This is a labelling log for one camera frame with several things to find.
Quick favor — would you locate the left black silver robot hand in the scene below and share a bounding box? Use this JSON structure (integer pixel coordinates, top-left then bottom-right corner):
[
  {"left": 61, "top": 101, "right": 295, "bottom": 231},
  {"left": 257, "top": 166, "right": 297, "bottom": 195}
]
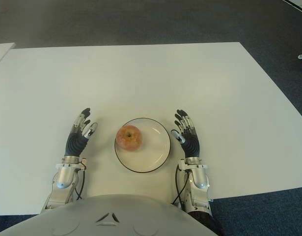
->
[{"left": 64, "top": 107, "right": 99, "bottom": 157}]

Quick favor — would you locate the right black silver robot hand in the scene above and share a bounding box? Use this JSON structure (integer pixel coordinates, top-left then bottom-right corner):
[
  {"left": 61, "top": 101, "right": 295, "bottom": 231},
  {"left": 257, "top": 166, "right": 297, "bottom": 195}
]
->
[{"left": 170, "top": 109, "right": 201, "bottom": 158}]

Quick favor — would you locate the red yellow apple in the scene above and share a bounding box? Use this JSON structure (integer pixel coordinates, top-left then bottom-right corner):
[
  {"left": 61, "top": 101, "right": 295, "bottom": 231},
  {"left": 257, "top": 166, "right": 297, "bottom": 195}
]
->
[{"left": 116, "top": 125, "right": 143, "bottom": 151}]

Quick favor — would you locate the white plate with black rim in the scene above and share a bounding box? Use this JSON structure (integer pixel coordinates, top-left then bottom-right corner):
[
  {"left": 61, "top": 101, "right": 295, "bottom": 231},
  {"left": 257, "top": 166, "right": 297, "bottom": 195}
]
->
[{"left": 114, "top": 118, "right": 171, "bottom": 173}]

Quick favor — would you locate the grey robot torso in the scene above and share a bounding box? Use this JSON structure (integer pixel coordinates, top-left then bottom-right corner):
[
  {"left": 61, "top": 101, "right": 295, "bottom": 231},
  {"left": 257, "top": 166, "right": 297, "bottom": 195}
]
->
[{"left": 0, "top": 194, "right": 219, "bottom": 236}]

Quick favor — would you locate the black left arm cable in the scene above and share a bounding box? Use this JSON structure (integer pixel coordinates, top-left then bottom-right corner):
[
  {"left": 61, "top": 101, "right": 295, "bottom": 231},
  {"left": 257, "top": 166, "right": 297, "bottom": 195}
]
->
[{"left": 76, "top": 162, "right": 86, "bottom": 200}]

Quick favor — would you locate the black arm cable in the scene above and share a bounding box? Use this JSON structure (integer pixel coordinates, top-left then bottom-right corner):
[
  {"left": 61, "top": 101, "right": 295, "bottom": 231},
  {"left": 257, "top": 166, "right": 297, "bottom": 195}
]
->
[
  {"left": 170, "top": 166, "right": 191, "bottom": 205},
  {"left": 76, "top": 162, "right": 86, "bottom": 200}
]

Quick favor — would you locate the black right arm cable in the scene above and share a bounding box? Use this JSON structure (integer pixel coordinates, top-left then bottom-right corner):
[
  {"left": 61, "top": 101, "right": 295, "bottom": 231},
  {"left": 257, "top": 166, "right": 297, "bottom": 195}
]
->
[{"left": 170, "top": 166, "right": 191, "bottom": 205}]

